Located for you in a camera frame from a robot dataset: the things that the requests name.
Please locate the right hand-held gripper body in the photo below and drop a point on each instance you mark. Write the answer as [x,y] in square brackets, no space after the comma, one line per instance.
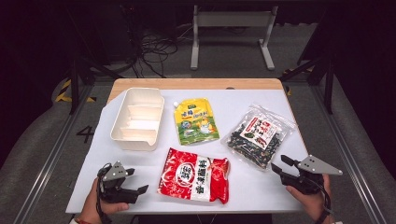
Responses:
[314,166]

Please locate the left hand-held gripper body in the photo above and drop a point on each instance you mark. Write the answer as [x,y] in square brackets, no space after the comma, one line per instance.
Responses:
[113,174]

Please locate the clear bag of dried seaweed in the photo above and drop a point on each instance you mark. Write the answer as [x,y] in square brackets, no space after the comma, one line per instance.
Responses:
[260,137]

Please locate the red white seasoning packet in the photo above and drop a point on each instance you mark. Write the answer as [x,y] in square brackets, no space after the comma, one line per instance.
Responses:
[193,177]

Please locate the white divided storage box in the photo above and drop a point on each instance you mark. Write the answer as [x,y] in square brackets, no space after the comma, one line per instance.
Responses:
[138,119]

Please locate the yellow green spout pouch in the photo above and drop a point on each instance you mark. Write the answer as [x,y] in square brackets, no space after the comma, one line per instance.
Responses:
[196,123]

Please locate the person's right hand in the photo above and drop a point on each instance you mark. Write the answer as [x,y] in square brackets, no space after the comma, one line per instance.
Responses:
[308,202]

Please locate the person's left hand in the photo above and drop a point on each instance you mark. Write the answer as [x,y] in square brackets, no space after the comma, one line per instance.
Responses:
[91,205]

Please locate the white table mat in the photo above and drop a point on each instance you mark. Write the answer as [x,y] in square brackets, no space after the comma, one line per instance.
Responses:
[249,189]

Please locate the black wristband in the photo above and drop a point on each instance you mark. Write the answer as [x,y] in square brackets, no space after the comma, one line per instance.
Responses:
[323,216]

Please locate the black metal stand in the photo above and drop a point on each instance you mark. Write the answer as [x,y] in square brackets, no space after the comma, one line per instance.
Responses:
[328,84]
[74,81]

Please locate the aluminium rail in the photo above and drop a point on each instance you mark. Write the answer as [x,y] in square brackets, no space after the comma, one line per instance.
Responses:
[53,155]
[348,155]

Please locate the white metal stand frame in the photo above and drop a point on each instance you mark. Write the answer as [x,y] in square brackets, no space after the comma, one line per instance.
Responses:
[232,19]

